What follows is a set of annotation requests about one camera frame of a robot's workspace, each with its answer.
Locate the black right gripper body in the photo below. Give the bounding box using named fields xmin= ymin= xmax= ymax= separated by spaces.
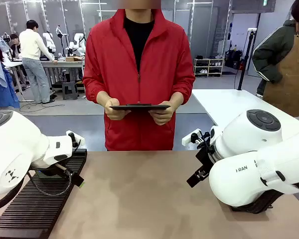
xmin=195 ymin=143 xmax=216 ymax=173

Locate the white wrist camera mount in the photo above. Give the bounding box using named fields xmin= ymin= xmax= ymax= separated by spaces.
xmin=181 ymin=128 xmax=203 ymax=146
xmin=65 ymin=129 xmax=86 ymax=148

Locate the white background workbench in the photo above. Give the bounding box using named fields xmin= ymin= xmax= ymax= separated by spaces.
xmin=41 ymin=59 xmax=86 ymax=91

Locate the person's left hand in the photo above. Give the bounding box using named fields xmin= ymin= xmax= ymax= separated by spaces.
xmin=148 ymin=100 xmax=177 ymax=126

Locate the person's left red-sleeved forearm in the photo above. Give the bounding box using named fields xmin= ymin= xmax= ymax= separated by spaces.
xmin=168 ymin=73 xmax=196 ymax=106

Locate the black slotted PCB rack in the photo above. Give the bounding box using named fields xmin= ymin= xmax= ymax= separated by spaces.
xmin=0 ymin=148 xmax=88 ymax=239

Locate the person in brown apron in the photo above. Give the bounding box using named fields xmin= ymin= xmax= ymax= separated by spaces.
xmin=252 ymin=0 xmax=299 ymax=118

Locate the large white background robot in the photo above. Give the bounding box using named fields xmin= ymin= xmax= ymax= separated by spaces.
xmin=65 ymin=32 xmax=87 ymax=57

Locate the black floor cable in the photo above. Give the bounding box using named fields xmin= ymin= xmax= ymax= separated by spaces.
xmin=19 ymin=99 xmax=66 ymax=113

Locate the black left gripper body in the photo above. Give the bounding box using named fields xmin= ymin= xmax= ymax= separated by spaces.
xmin=31 ymin=163 xmax=74 ymax=179

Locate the black clipboard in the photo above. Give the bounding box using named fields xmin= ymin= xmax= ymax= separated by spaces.
xmin=109 ymin=103 xmax=171 ymax=112

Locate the person's right hand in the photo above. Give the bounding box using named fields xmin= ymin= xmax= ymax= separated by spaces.
xmin=104 ymin=98 xmax=132 ymax=121

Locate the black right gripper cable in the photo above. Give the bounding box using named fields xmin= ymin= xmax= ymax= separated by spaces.
xmin=198 ymin=130 xmax=215 ymax=156

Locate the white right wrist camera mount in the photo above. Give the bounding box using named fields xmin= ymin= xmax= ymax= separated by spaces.
xmin=181 ymin=128 xmax=203 ymax=146

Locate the seated person in dark clothes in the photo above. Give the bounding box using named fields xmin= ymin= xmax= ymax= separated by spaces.
xmin=8 ymin=33 xmax=31 ymax=91

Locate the black rectangular plastic tray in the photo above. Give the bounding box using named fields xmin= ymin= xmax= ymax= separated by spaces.
xmin=230 ymin=189 xmax=285 ymax=214

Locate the white side table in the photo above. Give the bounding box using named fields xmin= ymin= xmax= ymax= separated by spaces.
xmin=191 ymin=89 xmax=299 ymax=131

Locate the black pole with white head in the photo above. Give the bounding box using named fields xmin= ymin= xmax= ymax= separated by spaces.
xmin=237 ymin=27 xmax=258 ymax=91

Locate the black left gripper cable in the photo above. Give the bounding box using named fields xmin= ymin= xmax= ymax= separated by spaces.
xmin=26 ymin=167 xmax=73 ymax=197

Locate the person's right red-sleeved forearm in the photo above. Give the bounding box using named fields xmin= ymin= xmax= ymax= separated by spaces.
xmin=82 ymin=74 xmax=111 ymax=105

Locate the person in red jacket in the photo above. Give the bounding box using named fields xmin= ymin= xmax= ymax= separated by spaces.
xmin=82 ymin=8 xmax=196 ymax=151

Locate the small white background robot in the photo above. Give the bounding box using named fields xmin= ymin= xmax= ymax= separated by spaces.
xmin=42 ymin=30 xmax=57 ymax=55

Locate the white shoe shelf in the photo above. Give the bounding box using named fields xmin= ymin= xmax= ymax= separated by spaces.
xmin=193 ymin=57 xmax=225 ymax=78

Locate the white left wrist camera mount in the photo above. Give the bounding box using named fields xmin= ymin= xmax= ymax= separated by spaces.
xmin=65 ymin=129 xmax=86 ymax=148

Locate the man in white sweater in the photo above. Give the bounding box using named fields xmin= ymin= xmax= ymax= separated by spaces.
xmin=18 ymin=19 xmax=59 ymax=105

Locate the person in blue shirt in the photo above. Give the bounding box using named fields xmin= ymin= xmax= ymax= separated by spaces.
xmin=0 ymin=27 xmax=21 ymax=109

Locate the grey step stool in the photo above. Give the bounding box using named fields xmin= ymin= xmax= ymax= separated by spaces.
xmin=62 ymin=80 xmax=80 ymax=101

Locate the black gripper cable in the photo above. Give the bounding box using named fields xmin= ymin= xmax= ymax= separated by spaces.
xmin=198 ymin=130 xmax=215 ymax=156
xmin=26 ymin=167 xmax=73 ymax=197

